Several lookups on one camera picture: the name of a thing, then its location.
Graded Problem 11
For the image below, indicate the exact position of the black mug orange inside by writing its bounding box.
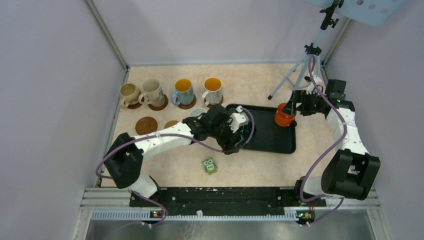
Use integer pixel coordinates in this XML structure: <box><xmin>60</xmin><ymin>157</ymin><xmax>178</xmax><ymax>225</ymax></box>
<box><xmin>274</xmin><ymin>102</ymin><xmax>297</xmax><ymax>127</ymax></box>

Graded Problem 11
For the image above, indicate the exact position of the tall cream patterned mug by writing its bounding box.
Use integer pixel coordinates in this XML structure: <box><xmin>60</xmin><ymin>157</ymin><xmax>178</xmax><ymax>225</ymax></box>
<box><xmin>138</xmin><ymin>78</ymin><xmax>166</xmax><ymax>107</ymax></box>

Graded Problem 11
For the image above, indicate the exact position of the plain white mug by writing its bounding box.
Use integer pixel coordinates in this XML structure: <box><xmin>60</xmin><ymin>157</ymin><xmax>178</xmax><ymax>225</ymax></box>
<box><xmin>189</xmin><ymin>107</ymin><xmax>207</xmax><ymax>118</ymax></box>

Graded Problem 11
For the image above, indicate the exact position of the beige round mug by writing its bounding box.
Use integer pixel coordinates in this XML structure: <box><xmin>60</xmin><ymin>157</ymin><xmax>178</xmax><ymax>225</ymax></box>
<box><xmin>119</xmin><ymin>83</ymin><xmax>141</xmax><ymax>109</ymax></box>

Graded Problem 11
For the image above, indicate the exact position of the black serving tray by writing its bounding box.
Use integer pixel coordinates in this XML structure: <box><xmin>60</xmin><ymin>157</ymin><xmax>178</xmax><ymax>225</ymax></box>
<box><xmin>225</xmin><ymin>104</ymin><xmax>297</xmax><ymax>154</ymax></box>

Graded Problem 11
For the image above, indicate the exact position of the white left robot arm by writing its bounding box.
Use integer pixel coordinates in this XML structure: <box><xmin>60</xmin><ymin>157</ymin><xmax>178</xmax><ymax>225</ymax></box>
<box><xmin>96</xmin><ymin>104</ymin><xmax>255</xmax><ymax>207</ymax></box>

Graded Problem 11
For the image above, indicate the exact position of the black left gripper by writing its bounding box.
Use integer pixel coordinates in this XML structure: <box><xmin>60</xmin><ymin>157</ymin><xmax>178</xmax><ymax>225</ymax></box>
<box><xmin>209</xmin><ymin>114</ymin><xmax>244</xmax><ymax>155</ymax></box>

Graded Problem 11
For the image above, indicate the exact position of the green owl figure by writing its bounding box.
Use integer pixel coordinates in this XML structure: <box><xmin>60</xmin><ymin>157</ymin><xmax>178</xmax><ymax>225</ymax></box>
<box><xmin>202</xmin><ymin>157</ymin><xmax>218</xmax><ymax>175</ymax></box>

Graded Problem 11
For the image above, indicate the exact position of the blue mug yellow inside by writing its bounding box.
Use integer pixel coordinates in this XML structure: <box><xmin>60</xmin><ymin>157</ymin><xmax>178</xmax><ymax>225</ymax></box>
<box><xmin>171</xmin><ymin>78</ymin><xmax>195</xmax><ymax>107</ymax></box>

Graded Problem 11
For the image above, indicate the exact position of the white cable duct strip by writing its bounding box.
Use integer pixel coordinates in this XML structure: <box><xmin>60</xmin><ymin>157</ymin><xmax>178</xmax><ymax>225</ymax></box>
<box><xmin>91</xmin><ymin>209</ymin><xmax>299</xmax><ymax>222</ymax></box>

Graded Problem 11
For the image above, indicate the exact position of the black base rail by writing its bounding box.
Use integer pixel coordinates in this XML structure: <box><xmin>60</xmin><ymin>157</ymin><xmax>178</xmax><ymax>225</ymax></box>
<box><xmin>129</xmin><ymin>186</ymin><xmax>327</xmax><ymax>218</ymax></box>

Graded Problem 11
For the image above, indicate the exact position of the light wooden coaster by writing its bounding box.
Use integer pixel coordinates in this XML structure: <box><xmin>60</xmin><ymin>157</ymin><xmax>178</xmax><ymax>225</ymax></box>
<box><xmin>164</xmin><ymin>120</ymin><xmax>179</xmax><ymax>129</ymax></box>

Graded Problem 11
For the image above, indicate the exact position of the dark green mug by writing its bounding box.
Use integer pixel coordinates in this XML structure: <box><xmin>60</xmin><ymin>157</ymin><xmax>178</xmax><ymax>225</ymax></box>
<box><xmin>239</xmin><ymin>122</ymin><xmax>253</xmax><ymax>146</ymax></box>

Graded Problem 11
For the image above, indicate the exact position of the blue camera tripod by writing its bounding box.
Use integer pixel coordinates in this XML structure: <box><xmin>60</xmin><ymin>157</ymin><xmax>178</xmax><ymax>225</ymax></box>
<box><xmin>268</xmin><ymin>0</ymin><xmax>344</xmax><ymax>100</ymax></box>

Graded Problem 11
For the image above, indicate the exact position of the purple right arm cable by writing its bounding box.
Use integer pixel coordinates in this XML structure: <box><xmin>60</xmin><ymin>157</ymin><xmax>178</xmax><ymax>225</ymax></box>
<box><xmin>299</xmin><ymin>55</ymin><xmax>349</xmax><ymax>228</ymax></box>

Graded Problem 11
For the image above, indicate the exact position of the brown coaster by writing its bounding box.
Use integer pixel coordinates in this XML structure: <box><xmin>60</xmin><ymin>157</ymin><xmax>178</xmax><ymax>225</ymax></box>
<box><xmin>148</xmin><ymin>98</ymin><xmax>169</xmax><ymax>111</ymax></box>
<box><xmin>135</xmin><ymin>116</ymin><xmax>158</xmax><ymax>135</ymax></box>
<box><xmin>178</xmin><ymin>95</ymin><xmax>197</xmax><ymax>110</ymax></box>
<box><xmin>207</xmin><ymin>96</ymin><xmax>224</xmax><ymax>108</ymax></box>
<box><xmin>127</xmin><ymin>102</ymin><xmax>142</xmax><ymax>110</ymax></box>

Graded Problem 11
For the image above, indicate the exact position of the white mug yellow inside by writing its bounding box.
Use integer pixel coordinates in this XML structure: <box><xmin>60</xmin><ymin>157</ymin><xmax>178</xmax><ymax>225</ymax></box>
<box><xmin>201</xmin><ymin>77</ymin><xmax>223</xmax><ymax>106</ymax></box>

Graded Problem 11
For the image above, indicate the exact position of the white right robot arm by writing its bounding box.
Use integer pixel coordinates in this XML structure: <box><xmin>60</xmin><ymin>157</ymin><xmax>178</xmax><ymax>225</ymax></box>
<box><xmin>283</xmin><ymin>75</ymin><xmax>381</xmax><ymax>206</ymax></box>

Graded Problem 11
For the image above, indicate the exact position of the light blue perforated panel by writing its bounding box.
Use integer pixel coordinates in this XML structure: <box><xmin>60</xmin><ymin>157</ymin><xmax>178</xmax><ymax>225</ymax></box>
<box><xmin>305</xmin><ymin>0</ymin><xmax>405</xmax><ymax>28</ymax></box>

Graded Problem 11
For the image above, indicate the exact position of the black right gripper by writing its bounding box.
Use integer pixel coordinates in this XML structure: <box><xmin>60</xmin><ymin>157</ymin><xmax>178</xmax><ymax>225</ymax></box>
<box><xmin>281</xmin><ymin>90</ymin><xmax>326</xmax><ymax>117</ymax></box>

